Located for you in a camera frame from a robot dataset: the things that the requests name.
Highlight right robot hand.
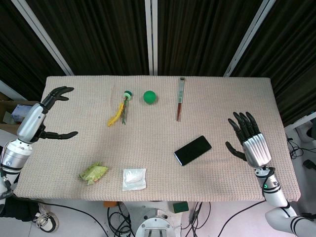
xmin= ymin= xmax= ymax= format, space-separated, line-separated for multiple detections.
xmin=225 ymin=112 xmax=272 ymax=168

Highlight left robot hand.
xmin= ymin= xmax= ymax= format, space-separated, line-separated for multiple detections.
xmin=16 ymin=86 xmax=79 ymax=144

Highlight black smartphone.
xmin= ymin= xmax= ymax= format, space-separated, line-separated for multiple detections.
xmin=174 ymin=135 xmax=212 ymax=167

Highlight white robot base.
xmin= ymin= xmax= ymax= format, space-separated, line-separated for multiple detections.
xmin=134 ymin=201 xmax=182 ymax=237

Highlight blue tissue pack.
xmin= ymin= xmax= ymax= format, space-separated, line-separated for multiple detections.
xmin=11 ymin=104 xmax=33 ymax=121

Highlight cardboard box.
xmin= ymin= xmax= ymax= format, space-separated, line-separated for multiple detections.
xmin=0 ymin=100 xmax=40 ymax=131

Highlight green snack packet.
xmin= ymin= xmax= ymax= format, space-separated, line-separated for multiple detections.
xmin=79 ymin=161 xmax=110 ymax=186

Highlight green yellow feather shuttlecock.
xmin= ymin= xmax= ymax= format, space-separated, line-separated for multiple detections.
xmin=107 ymin=90 xmax=134 ymax=127

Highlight wrapped red chopsticks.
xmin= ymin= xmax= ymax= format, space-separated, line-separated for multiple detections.
xmin=176 ymin=77 xmax=186 ymax=122

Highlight green block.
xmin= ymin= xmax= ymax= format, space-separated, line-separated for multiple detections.
xmin=173 ymin=201 xmax=189 ymax=213

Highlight black white sneaker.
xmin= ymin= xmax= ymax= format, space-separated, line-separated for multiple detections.
xmin=34 ymin=204 xmax=60 ymax=233

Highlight beige woven table cloth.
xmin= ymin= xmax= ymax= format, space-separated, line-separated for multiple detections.
xmin=13 ymin=75 xmax=302 ymax=202

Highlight white plastic sachet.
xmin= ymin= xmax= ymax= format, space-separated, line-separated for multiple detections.
xmin=122 ymin=168 xmax=147 ymax=192

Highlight green ball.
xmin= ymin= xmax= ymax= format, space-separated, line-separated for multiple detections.
xmin=143 ymin=90 xmax=158 ymax=105

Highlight white machine with cables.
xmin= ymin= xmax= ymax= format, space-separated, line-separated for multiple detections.
xmin=283 ymin=114 xmax=316 ymax=173

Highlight white metal post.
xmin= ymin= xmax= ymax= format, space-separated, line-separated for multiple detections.
xmin=16 ymin=0 xmax=75 ymax=76
xmin=144 ymin=0 xmax=158 ymax=76
xmin=223 ymin=0 xmax=279 ymax=77

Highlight black floor cable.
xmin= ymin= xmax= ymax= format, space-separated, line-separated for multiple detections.
xmin=12 ymin=195 xmax=112 ymax=237

